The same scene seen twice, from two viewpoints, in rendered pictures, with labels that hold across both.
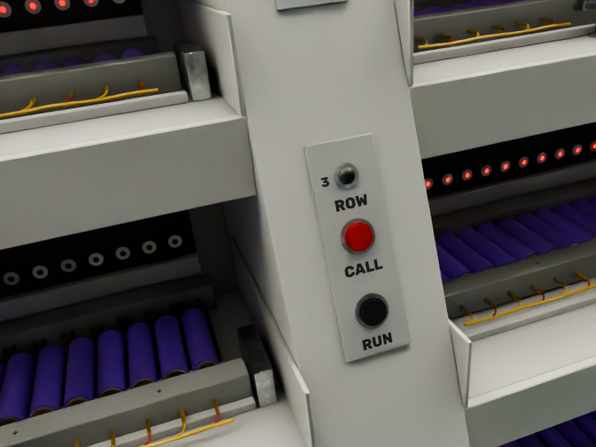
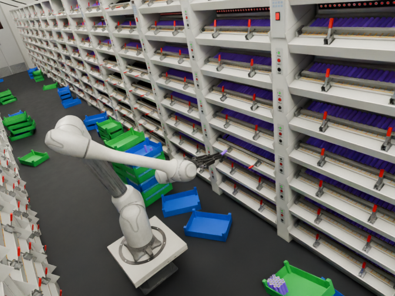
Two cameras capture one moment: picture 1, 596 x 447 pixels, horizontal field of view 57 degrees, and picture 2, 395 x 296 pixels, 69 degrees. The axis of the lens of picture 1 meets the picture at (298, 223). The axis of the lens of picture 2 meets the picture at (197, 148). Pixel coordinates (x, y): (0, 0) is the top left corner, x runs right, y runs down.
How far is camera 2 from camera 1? 1.56 m
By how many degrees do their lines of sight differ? 72
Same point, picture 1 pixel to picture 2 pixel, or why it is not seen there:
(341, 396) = (277, 174)
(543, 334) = (305, 185)
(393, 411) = (281, 178)
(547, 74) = (303, 162)
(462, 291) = (303, 175)
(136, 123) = (269, 144)
